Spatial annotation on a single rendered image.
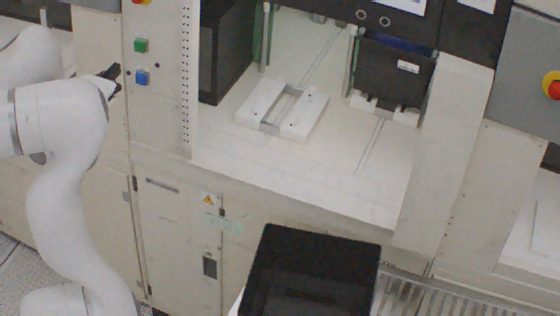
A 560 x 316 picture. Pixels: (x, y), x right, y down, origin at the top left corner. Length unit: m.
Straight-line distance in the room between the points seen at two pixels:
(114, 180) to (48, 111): 1.13
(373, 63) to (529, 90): 0.68
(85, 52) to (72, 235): 0.85
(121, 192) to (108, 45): 0.53
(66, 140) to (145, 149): 0.94
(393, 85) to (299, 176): 0.39
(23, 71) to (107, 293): 0.38
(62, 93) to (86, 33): 0.83
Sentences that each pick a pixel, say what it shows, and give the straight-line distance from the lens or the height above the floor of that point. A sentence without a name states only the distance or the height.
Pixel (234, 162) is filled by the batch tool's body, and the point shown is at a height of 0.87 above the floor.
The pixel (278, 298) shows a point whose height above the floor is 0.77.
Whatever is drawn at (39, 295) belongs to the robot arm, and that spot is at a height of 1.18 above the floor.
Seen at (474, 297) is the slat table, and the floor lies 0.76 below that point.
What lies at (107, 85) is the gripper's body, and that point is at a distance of 1.49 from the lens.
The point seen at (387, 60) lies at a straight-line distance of 1.89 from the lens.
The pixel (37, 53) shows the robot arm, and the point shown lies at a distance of 1.01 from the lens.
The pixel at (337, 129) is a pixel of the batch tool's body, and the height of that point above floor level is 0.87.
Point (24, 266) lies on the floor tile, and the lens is 2.76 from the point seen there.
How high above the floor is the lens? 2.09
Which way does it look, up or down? 42 degrees down
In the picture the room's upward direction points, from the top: 6 degrees clockwise
